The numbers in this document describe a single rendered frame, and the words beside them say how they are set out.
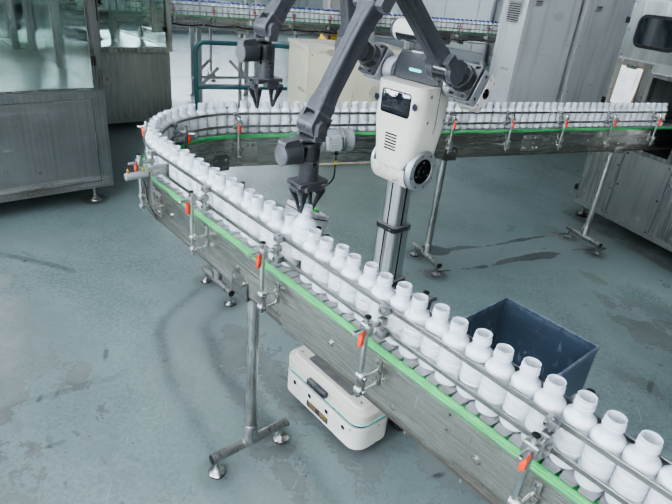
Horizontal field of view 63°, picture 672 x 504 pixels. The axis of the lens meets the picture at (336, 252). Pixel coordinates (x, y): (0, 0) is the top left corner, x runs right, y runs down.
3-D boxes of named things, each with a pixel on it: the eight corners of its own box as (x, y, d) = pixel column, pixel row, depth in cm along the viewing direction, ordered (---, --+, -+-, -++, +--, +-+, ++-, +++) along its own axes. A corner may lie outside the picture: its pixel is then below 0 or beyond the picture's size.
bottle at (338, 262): (336, 290, 158) (341, 239, 151) (351, 298, 155) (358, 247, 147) (322, 297, 154) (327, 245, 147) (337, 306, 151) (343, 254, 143)
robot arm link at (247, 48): (279, 23, 172) (264, 20, 177) (248, 22, 165) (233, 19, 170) (278, 63, 177) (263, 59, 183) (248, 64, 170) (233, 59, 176)
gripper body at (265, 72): (246, 81, 181) (247, 58, 178) (272, 80, 188) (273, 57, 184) (257, 85, 177) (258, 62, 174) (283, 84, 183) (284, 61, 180)
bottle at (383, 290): (363, 323, 144) (371, 269, 137) (385, 322, 146) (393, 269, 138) (369, 337, 139) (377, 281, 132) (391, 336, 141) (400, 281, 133)
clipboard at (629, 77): (610, 101, 461) (622, 61, 446) (632, 108, 442) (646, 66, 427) (606, 101, 459) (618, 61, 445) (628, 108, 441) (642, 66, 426)
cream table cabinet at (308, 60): (370, 146, 656) (382, 42, 602) (394, 162, 605) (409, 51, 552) (282, 148, 615) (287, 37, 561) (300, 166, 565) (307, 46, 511)
